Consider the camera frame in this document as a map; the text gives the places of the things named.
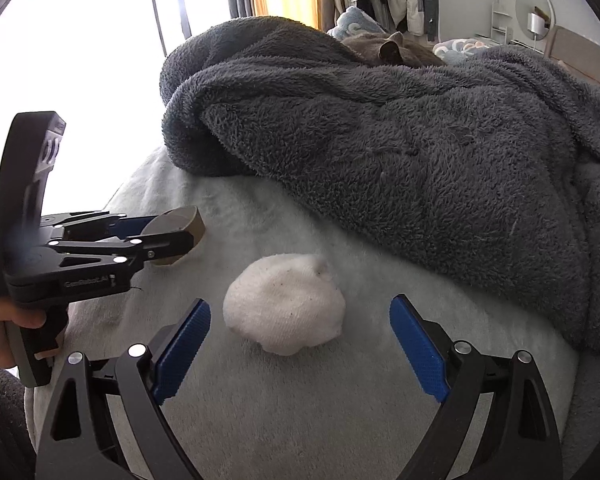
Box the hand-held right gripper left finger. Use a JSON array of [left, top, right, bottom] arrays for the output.
[[34, 297, 213, 480]]

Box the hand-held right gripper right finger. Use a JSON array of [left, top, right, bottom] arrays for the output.
[[389, 294, 565, 480]]

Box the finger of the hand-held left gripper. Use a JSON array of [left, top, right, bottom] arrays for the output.
[[39, 211, 158, 235], [46, 230, 194, 276]]

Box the brown cardboard tube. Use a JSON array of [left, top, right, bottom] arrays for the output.
[[140, 205, 207, 266]]

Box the white balled sock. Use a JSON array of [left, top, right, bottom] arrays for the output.
[[222, 253, 346, 357]]

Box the person's left forearm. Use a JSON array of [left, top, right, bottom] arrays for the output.
[[0, 369, 37, 478]]

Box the light grey fluffy bed cover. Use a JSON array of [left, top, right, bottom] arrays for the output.
[[24, 150, 581, 480]]

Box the dark grey fleece blanket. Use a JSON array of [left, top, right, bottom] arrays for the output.
[[158, 15, 600, 357]]

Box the window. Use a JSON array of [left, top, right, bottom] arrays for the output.
[[0, 0, 241, 221]]

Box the light blue fleece pillow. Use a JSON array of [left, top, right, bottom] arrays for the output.
[[327, 6, 387, 41]]

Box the grey cat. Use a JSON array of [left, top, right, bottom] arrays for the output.
[[340, 31, 447, 69]]

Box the blue white patterned quilt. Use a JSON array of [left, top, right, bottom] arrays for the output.
[[432, 37, 492, 64]]

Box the beige padded headboard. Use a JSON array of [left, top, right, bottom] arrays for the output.
[[550, 25, 600, 88]]

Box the white vanity shelf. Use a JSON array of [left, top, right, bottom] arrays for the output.
[[490, 0, 519, 44]]

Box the grey hanging garment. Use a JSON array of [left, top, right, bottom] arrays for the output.
[[417, 0, 442, 42]]

